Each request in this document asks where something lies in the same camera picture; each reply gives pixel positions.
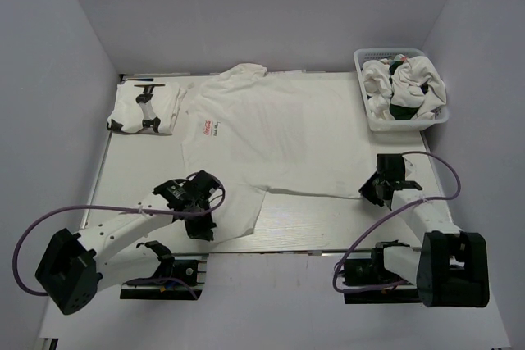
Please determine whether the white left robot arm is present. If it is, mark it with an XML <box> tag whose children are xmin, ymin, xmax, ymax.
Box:
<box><xmin>35</xmin><ymin>170</ymin><xmax>226</xmax><ymax>316</ymax></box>

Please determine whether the folded white t-shirt black print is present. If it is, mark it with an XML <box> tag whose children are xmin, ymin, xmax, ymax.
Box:
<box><xmin>106</xmin><ymin>80</ymin><xmax>188</xmax><ymax>135</ymax></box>

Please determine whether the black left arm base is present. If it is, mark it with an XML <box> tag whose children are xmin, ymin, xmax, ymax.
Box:
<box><xmin>120</xmin><ymin>255</ymin><xmax>208</xmax><ymax>301</ymax></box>

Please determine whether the white plastic basket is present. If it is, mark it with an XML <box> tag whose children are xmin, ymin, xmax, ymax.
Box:
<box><xmin>354</xmin><ymin>48</ymin><xmax>449</xmax><ymax>132</ymax></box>

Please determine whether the white t-shirt cartoon print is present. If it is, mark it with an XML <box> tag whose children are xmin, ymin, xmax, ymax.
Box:
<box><xmin>360</xmin><ymin>53</ymin><xmax>447</xmax><ymax>121</ymax></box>

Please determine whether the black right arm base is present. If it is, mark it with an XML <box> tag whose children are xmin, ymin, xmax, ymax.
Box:
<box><xmin>338</xmin><ymin>257</ymin><xmax>421</xmax><ymax>305</ymax></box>

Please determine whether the white t-shirt green trim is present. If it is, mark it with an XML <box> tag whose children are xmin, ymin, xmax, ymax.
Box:
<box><xmin>181</xmin><ymin>64</ymin><xmax>375</xmax><ymax>243</ymax></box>

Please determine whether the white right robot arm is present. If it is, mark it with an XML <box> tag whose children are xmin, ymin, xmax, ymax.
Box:
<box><xmin>359</xmin><ymin>153</ymin><xmax>490</xmax><ymax>307</ymax></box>

